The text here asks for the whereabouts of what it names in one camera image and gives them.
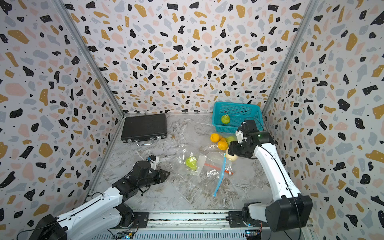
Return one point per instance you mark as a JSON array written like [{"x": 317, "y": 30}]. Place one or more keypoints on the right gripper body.
[{"x": 239, "y": 149}]

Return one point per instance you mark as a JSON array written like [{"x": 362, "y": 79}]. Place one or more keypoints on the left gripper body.
[{"x": 155, "y": 178}]

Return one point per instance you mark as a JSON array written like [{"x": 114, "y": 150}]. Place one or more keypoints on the beige round fruit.
[{"x": 231, "y": 158}]

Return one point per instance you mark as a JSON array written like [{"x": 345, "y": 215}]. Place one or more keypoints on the green apple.
[{"x": 191, "y": 162}]

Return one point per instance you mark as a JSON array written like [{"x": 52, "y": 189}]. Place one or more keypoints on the green pear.
[{"x": 225, "y": 119}]

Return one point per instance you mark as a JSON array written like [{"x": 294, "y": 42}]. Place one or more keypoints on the clear blue zip-top bag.
[{"x": 205, "y": 178}]

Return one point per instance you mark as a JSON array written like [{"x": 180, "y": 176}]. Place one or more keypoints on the clear red zip-top bag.
[{"x": 217, "y": 168}]

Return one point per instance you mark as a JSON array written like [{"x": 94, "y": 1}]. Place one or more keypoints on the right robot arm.
[{"x": 289, "y": 208}]

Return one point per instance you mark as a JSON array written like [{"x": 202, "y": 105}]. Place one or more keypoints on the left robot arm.
[{"x": 108, "y": 210}]

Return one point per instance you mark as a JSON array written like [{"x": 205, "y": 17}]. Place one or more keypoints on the green lime fruit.
[{"x": 231, "y": 139}]

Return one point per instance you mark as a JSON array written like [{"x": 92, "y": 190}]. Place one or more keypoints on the orange fruit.
[{"x": 222, "y": 144}]

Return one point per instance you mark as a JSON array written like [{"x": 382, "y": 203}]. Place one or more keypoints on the yellow lemon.
[{"x": 215, "y": 138}]

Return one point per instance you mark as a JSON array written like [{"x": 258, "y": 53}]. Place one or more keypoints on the teal plastic basket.
[{"x": 237, "y": 113}]

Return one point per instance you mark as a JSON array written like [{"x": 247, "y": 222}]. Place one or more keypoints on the black briefcase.
[{"x": 145, "y": 129}]

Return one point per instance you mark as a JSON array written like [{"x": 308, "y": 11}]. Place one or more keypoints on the green circuit board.
[{"x": 124, "y": 236}]

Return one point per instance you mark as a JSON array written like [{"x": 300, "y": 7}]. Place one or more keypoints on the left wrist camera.
[{"x": 153, "y": 160}]

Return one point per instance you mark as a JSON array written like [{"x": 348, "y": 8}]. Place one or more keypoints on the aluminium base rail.
[{"x": 202, "y": 225}]

